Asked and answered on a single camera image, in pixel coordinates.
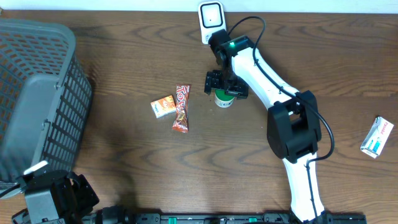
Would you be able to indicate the white blue medicine box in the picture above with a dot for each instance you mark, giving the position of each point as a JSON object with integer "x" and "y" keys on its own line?
{"x": 376, "y": 139}

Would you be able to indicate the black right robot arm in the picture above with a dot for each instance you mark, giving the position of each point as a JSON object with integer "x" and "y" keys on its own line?
{"x": 293, "y": 128}

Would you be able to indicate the grey plastic basket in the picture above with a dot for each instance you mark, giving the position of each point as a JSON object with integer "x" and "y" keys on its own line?
{"x": 45, "y": 99}

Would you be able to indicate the green lid white jar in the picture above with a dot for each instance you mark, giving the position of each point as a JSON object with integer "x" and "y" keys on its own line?
{"x": 222, "y": 100}

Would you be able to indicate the orange chocolate bar wrapper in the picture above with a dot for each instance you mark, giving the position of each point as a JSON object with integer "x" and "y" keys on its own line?
{"x": 181, "y": 122}

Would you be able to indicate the small orange snack packet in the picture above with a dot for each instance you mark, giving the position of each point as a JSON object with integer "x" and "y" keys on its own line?
{"x": 163, "y": 106}

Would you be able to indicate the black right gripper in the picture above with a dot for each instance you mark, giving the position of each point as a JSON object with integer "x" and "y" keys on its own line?
{"x": 239, "y": 88}

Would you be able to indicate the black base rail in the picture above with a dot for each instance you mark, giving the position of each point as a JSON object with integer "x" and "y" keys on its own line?
{"x": 119, "y": 214}

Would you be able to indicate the white barcode scanner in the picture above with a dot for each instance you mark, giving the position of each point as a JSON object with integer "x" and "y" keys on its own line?
{"x": 211, "y": 18}

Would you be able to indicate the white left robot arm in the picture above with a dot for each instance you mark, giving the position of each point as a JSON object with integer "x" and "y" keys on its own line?
{"x": 58, "y": 196}

